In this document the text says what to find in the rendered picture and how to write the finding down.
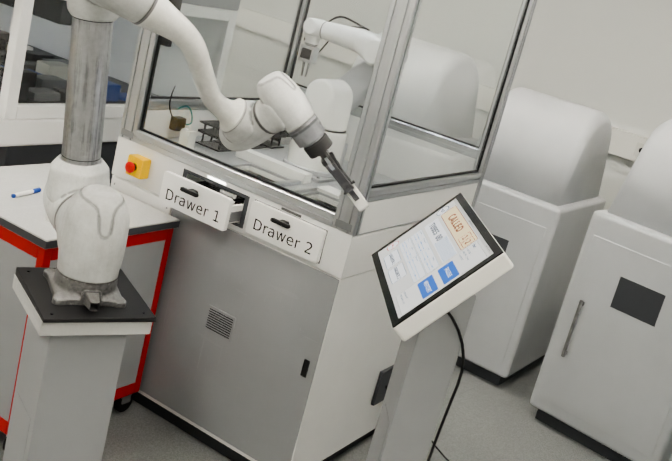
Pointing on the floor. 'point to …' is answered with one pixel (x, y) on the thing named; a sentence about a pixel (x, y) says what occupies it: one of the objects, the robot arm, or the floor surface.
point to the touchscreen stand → (419, 389)
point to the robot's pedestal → (65, 387)
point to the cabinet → (263, 347)
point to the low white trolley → (135, 353)
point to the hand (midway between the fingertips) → (357, 198)
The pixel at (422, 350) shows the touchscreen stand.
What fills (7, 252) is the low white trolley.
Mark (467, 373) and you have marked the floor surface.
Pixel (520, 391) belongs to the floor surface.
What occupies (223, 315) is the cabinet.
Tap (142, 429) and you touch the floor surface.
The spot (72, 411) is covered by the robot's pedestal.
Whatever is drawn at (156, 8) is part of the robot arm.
